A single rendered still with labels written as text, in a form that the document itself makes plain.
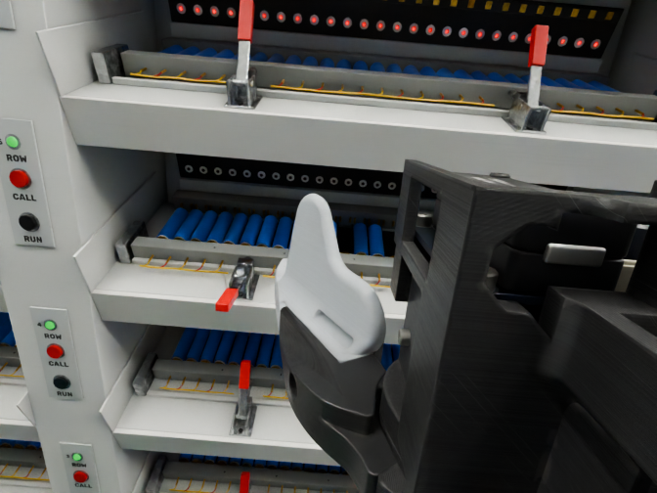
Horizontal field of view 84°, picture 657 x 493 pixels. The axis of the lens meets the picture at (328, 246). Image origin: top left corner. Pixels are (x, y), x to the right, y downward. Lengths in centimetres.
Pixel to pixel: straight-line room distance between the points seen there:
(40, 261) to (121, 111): 18
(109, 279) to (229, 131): 22
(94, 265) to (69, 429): 23
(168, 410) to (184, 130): 36
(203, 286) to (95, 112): 20
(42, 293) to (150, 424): 21
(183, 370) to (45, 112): 34
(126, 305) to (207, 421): 19
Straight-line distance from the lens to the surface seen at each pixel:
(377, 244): 46
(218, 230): 48
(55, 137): 43
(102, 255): 47
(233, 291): 37
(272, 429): 53
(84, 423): 58
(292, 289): 15
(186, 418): 55
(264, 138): 36
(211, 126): 37
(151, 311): 45
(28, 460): 80
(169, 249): 46
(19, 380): 67
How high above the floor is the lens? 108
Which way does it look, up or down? 20 degrees down
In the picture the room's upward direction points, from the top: 5 degrees clockwise
